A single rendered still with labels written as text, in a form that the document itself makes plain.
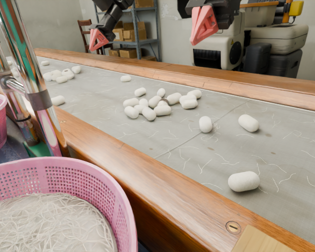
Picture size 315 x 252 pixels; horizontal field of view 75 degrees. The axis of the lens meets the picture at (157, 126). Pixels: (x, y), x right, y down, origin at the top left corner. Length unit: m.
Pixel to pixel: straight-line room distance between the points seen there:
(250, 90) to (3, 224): 0.48
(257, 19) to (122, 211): 1.23
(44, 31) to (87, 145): 5.16
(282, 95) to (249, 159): 0.22
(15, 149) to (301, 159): 0.54
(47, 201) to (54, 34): 5.25
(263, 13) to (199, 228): 1.22
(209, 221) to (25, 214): 0.20
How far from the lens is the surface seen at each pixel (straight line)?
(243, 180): 0.24
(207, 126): 0.34
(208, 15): 0.52
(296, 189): 0.28
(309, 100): 0.49
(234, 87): 0.52
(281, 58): 1.25
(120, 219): 0.22
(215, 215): 0.20
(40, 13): 5.43
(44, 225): 0.28
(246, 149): 0.32
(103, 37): 0.90
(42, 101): 0.28
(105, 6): 0.92
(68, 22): 5.59
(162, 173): 0.23
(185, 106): 0.42
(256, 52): 1.11
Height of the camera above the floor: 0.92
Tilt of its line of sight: 29 degrees down
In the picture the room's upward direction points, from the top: 5 degrees counter-clockwise
